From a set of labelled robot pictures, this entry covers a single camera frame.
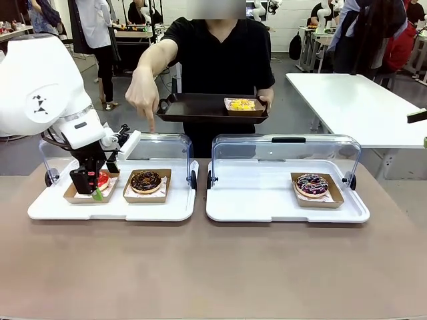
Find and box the person's right hand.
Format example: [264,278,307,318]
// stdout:
[124,66,161,135]

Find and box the bystander in red jacket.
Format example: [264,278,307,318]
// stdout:
[382,19,418,75]

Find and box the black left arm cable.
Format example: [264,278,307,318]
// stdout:
[40,128,73,151]

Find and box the purple drizzled donut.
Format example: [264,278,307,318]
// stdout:
[294,173,330,199]

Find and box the white side table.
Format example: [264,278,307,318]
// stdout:
[286,72,427,181]

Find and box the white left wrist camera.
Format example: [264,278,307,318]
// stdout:
[105,123,141,160]

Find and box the cardboard box of yellow donut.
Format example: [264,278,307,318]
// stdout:
[224,97,266,117]

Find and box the person's right forearm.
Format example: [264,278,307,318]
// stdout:
[131,40,178,88]

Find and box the cardboard box of chocolate donut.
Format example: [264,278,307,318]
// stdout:
[122,168,172,203]

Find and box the red glazed donut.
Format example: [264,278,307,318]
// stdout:
[87,169,111,193]

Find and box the white display tray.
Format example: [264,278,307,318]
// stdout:
[205,158,372,223]
[27,156,200,222]

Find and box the person in black shirt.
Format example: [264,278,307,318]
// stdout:
[159,16,276,158]

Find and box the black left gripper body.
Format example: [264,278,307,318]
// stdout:
[69,141,117,171]

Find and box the dark brown serving tray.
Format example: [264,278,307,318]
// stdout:
[155,93,270,125]

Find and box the paper liner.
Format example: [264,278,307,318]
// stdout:
[73,175,119,200]
[295,186,335,203]
[224,97,264,111]
[128,175,167,198]

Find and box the long-haired bystander in blue shirt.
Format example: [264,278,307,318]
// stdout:
[332,0,408,79]

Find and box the bystander in blue patterned top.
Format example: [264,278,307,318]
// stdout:
[28,0,65,36]

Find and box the seated bystander in black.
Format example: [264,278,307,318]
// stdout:
[310,1,334,28]

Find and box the cardboard box of purple donut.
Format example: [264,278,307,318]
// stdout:
[290,172,346,209]

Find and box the black backpack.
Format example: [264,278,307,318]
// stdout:
[288,31,303,61]

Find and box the person's left hand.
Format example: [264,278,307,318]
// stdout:
[258,95,276,114]

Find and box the paper liner under chocolate donut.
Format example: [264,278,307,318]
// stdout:
[128,175,167,198]

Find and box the chocolate sprinkled donut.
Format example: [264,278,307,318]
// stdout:
[129,169,163,194]

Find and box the clear plastic tray lid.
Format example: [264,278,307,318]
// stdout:
[38,131,198,188]
[206,133,363,190]

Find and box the paper liner under red donut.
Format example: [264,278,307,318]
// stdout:
[73,175,119,200]

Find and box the cardboard box of red donut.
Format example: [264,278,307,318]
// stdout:
[63,168,121,205]

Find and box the paper liner under purple donut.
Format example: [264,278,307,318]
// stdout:
[295,186,335,203]

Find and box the bystander in white shirt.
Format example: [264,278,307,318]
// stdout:
[68,0,120,108]

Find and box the yellow sprinkled donut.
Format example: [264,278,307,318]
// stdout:
[229,99,256,111]

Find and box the background workbench with items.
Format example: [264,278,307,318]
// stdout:
[112,19,165,79]

